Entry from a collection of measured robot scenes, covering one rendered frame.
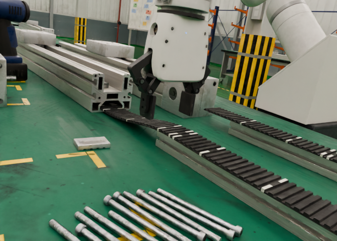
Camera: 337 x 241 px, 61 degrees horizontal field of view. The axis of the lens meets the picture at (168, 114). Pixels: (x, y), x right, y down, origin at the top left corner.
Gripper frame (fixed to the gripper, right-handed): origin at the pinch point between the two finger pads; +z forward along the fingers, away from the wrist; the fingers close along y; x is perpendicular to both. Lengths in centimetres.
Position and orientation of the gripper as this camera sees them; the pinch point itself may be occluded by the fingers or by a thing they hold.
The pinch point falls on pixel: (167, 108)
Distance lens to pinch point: 48.3
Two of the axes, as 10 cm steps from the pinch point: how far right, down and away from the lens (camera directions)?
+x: -6.1, -3.0, 7.3
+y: 7.8, -0.7, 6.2
